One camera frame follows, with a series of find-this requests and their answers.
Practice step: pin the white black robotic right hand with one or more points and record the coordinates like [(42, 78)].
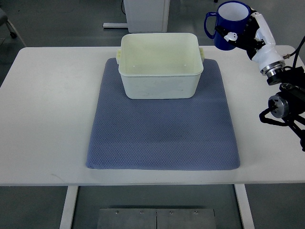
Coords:
[(256, 39)]

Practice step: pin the blue mug white inside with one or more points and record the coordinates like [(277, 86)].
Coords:
[(232, 16)]

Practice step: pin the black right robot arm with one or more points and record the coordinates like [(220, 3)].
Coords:
[(285, 107)]

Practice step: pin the white plastic box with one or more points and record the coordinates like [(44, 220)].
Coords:
[(160, 65)]

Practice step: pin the blue textured cloth mat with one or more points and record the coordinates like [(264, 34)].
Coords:
[(173, 134)]

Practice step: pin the white cabinet on base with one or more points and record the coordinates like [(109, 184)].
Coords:
[(143, 16)]

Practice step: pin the white right table leg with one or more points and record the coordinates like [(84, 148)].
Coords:
[(244, 207)]

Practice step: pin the white table leg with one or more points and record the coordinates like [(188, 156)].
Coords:
[(69, 207), (244, 207)]

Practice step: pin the metal floor plate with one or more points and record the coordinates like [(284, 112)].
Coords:
[(160, 218)]

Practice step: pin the grey office chair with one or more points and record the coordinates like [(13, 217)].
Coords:
[(4, 20)]

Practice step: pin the white left table leg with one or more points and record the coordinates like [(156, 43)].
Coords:
[(69, 207)]

